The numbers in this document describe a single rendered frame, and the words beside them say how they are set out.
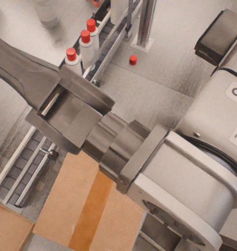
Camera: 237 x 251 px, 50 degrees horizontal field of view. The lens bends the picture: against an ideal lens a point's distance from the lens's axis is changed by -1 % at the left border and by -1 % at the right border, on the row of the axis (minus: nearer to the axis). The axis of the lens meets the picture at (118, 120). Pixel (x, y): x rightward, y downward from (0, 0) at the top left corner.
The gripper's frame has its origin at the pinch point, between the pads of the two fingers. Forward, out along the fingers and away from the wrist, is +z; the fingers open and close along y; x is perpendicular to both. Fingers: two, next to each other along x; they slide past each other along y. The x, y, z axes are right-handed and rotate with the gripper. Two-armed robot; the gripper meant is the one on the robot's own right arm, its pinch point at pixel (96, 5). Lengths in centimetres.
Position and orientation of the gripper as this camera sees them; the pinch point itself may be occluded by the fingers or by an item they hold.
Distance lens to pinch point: 115.0
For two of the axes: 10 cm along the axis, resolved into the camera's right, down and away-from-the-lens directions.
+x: 9.0, 4.2, -1.5
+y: -4.4, 8.2, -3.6
